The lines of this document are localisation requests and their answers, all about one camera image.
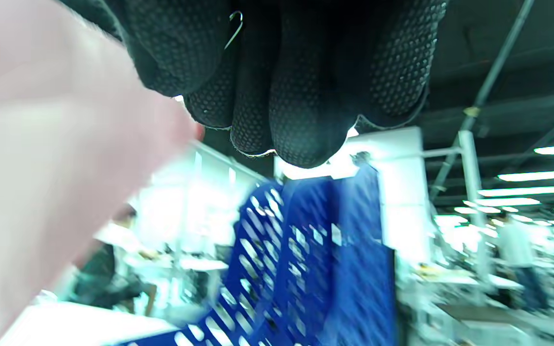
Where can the row of ceiling lights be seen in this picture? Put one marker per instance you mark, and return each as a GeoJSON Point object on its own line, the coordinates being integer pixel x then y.
{"type": "Point", "coordinates": [536, 175]}

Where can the grey metal pole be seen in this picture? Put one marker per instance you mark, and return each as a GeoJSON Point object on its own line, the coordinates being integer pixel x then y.
{"type": "Point", "coordinates": [497, 62]}

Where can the black mesh office chair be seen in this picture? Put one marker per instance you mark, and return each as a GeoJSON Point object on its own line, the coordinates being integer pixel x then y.
{"type": "Point", "coordinates": [108, 278]}

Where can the blue plastic file holder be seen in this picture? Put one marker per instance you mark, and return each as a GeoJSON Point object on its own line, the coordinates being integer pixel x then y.
{"type": "Point", "coordinates": [315, 269]}

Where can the silver paper clip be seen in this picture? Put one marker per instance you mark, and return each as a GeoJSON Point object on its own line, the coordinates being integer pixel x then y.
{"type": "Point", "coordinates": [234, 29]}

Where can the pink paper stack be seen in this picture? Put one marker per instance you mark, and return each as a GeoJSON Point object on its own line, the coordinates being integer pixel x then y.
{"type": "Point", "coordinates": [41, 144]}

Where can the person's right hand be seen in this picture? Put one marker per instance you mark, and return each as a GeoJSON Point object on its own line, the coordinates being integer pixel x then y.
{"type": "Point", "coordinates": [306, 72]}

